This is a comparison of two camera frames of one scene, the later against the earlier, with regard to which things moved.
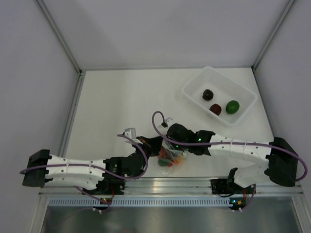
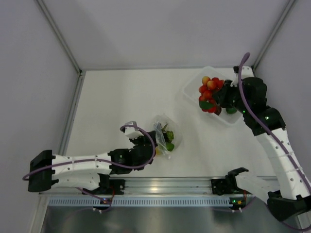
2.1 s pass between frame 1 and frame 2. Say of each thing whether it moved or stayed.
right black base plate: stayed
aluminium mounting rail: stayed
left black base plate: stayed
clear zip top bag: moved
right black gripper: moved
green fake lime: stayed
